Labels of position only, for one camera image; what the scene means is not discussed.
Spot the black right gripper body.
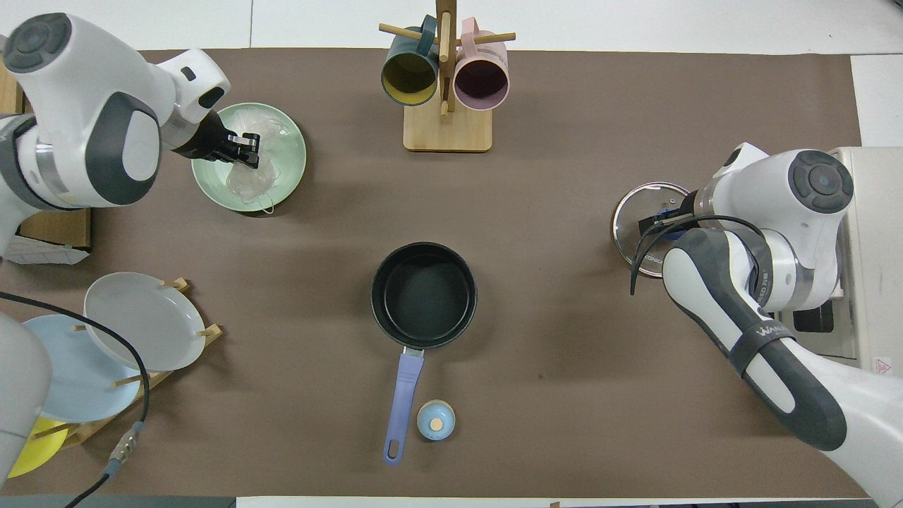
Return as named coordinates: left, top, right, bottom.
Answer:
left=638, top=209, right=699, bottom=238

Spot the light blue plate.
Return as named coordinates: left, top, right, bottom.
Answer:
left=21, top=315, right=142, bottom=423

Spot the dark teal mug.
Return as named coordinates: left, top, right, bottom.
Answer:
left=381, top=16, right=440, bottom=107

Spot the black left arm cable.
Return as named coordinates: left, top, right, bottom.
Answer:
left=0, top=293, right=150, bottom=508

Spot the glass lid blue knob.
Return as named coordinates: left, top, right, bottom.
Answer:
left=611, top=182, right=696, bottom=279

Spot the black pot purple handle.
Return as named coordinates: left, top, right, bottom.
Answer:
left=370, top=242, right=478, bottom=466

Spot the yellow plate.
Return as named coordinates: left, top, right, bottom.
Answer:
left=7, top=416, right=69, bottom=479

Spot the green round plate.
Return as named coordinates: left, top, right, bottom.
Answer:
left=191, top=103, right=308, bottom=212

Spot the wooden mug tree stand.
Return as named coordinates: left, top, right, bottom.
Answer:
left=379, top=0, right=516, bottom=152

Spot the clear plastic food bag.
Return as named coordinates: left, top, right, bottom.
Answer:
left=226, top=107, right=283, bottom=212

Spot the pink mug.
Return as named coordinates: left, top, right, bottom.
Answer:
left=454, top=18, right=510, bottom=111

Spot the wooden plate rack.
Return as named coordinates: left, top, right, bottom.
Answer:
left=42, top=277, right=224, bottom=447

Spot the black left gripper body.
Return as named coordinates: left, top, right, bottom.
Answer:
left=173, top=113, right=241, bottom=162

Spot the beige toaster oven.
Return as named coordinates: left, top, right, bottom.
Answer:
left=765, top=147, right=903, bottom=375

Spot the grey plate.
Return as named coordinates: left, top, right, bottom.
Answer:
left=83, top=272, right=207, bottom=373

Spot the brown table mat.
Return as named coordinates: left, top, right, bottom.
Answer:
left=0, top=48, right=868, bottom=498

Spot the wooden shelf with wire mesh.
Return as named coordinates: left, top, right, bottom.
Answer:
left=0, top=56, right=92, bottom=265

